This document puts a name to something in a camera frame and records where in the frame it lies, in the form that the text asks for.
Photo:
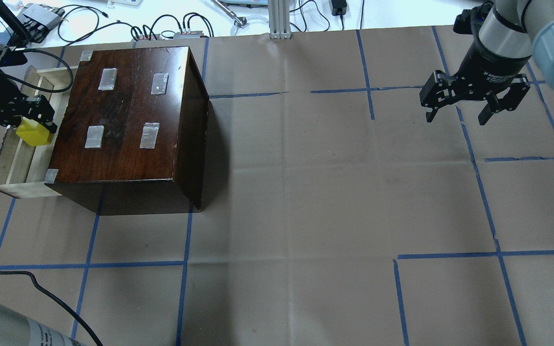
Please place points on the dark wooden drawer cabinet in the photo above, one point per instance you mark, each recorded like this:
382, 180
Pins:
133, 135

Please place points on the aluminium frame post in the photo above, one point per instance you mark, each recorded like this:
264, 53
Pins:
279, 19

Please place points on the light wood drawer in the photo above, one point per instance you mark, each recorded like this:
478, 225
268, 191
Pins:
23, 167

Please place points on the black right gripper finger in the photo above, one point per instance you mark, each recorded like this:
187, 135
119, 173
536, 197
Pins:
493, 106
433, 109

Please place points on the black power adapter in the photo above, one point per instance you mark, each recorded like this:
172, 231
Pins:
338, 7

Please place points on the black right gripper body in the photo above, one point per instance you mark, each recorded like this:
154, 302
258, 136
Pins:
494, 66

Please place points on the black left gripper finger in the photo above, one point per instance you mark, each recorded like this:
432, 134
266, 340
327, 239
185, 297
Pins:
49, 124

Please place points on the yellow block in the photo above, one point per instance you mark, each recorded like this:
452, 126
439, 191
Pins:
33, 133

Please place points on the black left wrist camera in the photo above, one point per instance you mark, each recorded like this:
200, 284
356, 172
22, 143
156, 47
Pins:
10, 57

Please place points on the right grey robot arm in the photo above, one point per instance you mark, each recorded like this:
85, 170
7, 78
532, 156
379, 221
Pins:
506, 34

